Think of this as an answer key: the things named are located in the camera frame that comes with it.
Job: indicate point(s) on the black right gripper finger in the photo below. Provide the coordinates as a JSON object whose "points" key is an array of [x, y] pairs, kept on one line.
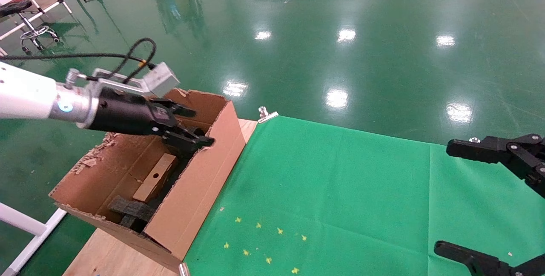
{"points": [[472, 261], [489, 149]]}

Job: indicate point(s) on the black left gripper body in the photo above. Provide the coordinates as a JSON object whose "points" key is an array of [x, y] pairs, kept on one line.
{"points": [[127, 114]]}

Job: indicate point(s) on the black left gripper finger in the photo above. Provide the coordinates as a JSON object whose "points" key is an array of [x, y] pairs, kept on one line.
{"points": [[181, 110], [191, 139]]}

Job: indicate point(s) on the small taped cardboard box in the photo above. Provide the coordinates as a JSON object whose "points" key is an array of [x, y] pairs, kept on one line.
{"points": [[155, 178]]}

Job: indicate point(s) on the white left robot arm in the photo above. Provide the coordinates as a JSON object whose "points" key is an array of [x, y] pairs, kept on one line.
{"points": [[25, 93]]}

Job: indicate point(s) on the large open cardboard carton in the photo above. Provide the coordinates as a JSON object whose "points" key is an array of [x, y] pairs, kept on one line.
{"points": [[200, 199]]}

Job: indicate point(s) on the black foam block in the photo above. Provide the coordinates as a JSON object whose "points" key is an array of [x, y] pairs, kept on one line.
{"points": [[132, 210]]}

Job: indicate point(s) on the green table cloth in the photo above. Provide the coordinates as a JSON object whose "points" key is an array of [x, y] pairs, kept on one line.
{"points": [[362, 191]]}

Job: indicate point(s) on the black seat chrome stool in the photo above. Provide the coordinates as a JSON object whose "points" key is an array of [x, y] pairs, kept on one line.
{"points": [[12, 7]]}

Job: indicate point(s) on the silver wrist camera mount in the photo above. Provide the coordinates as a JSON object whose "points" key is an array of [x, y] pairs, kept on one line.
{"points": [[164, 80]]}

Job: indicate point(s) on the white frame table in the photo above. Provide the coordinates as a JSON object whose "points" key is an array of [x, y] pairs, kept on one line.
{"points": [[51, 7]]}

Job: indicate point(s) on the white desk frame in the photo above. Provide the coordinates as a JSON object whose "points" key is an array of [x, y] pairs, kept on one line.
{"points": [[21, 220]]}

